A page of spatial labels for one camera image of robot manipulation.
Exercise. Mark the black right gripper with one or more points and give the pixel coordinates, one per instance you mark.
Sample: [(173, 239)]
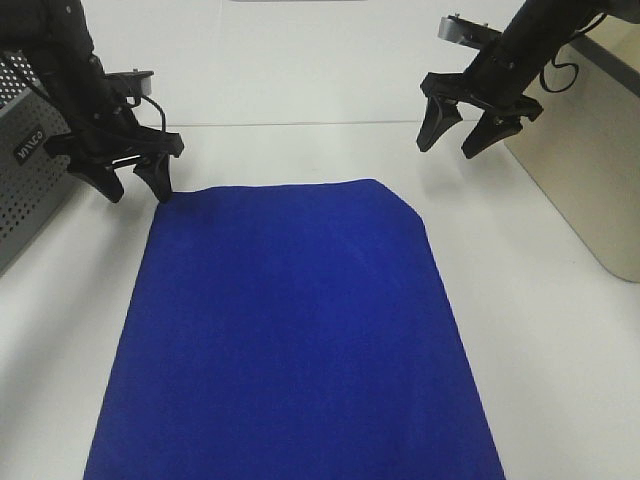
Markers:
[(494, 81)]

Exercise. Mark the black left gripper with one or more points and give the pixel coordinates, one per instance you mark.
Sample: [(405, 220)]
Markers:
[(113, 137)]

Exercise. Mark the blue microfibre towel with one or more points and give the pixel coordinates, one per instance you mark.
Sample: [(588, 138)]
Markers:
[(290, 332)]

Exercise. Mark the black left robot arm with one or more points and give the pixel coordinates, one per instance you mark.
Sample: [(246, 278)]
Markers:
[(53, 37)]

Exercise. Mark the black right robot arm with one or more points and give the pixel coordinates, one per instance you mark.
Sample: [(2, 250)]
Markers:
[(541, 28)]

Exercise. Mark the grey perforated plastic basket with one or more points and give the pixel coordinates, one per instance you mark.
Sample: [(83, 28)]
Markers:
[(33, 185)]

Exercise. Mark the beige plastic storage bin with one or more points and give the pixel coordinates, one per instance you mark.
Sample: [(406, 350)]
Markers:
[(583, 151)]

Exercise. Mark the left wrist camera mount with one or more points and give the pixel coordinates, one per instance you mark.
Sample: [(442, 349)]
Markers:
[(135, 83)]

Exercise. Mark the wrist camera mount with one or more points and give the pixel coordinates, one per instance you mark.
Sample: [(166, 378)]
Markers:
[(135, 83), (460, 31)]

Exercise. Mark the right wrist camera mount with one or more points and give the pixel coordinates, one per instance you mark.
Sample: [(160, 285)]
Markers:
[(460, 31)]

